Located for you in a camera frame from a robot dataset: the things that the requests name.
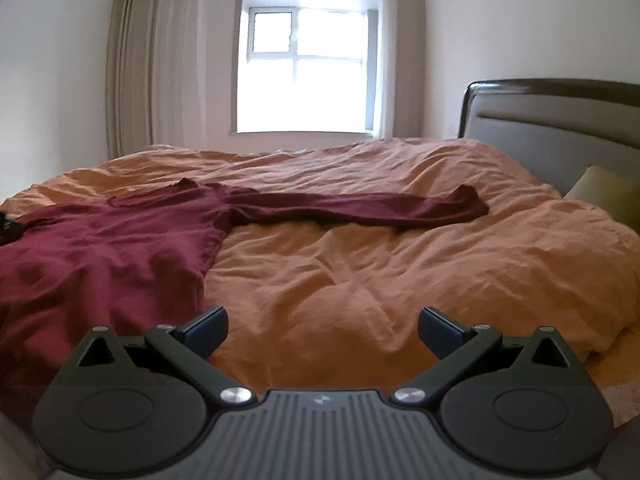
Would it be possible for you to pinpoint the maroon long-sleeve shirt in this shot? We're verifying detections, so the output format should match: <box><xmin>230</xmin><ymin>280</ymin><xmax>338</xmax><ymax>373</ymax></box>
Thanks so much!
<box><xmin>1</xmin><ymin>179</ymin><xmax>488</xmax><ymax>417</ymax></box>

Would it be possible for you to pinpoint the beige right curtain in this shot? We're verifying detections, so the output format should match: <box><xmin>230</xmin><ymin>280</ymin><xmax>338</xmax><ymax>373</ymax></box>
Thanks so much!
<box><xmin>374</xmin><ymin>0</ymin><xmax>426</xmax><ymax>140</ymax></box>

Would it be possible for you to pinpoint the yellow-green pillow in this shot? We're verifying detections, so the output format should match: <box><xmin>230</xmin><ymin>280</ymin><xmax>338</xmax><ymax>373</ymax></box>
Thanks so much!
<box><xmin>564</xmin><ymin>166</ymin><xmax>640</xmax><ymax>232</ymax></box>

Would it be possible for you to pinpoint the dark padded headboard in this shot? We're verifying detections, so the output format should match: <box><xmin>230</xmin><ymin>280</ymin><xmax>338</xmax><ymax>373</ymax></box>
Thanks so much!
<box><xmin>458</xmin><ymin>78</ymin><xmax>639</xmax><ymax>193</ymax></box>

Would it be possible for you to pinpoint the orange duvet cover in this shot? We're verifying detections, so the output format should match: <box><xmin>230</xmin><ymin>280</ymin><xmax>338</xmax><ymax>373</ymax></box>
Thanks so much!
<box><xmin>3</xmin><ymin>140</ymin><xmax>639</xmax><ymax>392</ymax></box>

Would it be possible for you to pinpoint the beige curtain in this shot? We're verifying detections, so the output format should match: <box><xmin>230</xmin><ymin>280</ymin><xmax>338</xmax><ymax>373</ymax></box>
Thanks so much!
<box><xmin>105</xmin><ymin>0</ymin><xmax>208</xmax><ymax>158</ymax></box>
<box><xmin>374</xmin><ymin>0</ymin><xmax>426</xmax><ymax>140</ymax></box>

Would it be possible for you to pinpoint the white framed window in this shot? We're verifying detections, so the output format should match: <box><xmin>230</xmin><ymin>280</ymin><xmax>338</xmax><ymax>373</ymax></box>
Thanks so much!
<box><xmin>234</xmin><ymin>0</ymin><xmax>380</xmax><ymax>134</ymax></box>

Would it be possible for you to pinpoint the beige left curtain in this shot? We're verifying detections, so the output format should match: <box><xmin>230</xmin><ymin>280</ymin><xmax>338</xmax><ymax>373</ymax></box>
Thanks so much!
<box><xmin>105</xmin><ymin>0</ymin><xmax>208</xmax><ymax>158</ymax></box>

